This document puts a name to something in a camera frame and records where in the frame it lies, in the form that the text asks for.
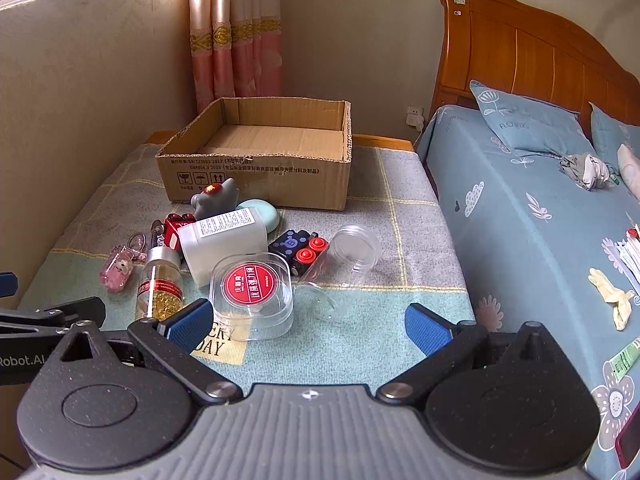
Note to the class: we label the white wall socket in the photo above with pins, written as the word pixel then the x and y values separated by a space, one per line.
pixel 415 115

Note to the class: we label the wooden bed headboard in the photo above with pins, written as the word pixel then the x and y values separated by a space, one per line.
pixel 525 55

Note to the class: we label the clear round plastic jar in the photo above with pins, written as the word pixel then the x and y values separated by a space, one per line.
pixel 350 255

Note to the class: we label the amber bottle gold capsules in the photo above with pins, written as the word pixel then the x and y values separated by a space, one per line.
pixel 160 290

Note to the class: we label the clear round plastic lid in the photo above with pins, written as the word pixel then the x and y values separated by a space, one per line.
pixel 320 305

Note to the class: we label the red phone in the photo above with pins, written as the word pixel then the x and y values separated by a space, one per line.
pixel 630 445

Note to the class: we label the clear square container red label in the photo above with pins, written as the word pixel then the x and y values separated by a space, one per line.
pixel 245 285

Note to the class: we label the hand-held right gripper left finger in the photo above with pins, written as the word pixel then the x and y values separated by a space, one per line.
pixel 190 320

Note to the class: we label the mint green egg-shaped case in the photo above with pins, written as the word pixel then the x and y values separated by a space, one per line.
pixel 267 215

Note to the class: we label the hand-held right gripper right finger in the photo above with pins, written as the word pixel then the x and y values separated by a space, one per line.
pixel 425 327

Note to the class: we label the cardboard box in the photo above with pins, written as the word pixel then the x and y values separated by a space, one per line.
pixel 260 180

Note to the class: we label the small black tool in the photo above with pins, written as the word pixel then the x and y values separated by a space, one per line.
pixel 156 234

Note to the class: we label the black toy car red wheels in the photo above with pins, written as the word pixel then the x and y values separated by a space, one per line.
pixel 287 245

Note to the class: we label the plaid blanket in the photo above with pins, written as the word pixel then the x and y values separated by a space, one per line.
pixel 390 210

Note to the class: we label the cream rubber gloves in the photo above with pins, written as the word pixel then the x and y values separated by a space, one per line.
pixel 612 295

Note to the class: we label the grey cat figurine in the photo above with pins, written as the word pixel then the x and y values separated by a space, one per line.
pixel 217 202

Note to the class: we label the grey crumpled cloth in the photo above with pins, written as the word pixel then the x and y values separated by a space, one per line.
pixel 585 172

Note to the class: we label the stack of paper slips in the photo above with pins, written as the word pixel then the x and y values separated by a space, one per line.
pixel 625 260

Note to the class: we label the pink patterned curtain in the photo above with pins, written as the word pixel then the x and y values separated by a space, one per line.
pixel 230 60

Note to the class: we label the bed with blue sheet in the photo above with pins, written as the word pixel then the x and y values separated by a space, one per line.
pixel 500 240

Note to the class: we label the white rectangular bottle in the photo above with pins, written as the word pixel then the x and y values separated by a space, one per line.
pixel 220 250

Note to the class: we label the blue flower print pillow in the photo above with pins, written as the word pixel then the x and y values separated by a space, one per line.
pixel 525 120

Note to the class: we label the green and white tube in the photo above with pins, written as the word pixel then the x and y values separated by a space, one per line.
pixel 625 360

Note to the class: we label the red robot toy car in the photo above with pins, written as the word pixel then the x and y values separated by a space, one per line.
pixel 175 225

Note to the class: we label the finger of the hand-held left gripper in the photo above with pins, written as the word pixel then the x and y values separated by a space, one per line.
pixel 6 284
pixel 75 310

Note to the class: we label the pale pink cloth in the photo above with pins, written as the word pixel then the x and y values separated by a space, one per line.
pixel 630 165

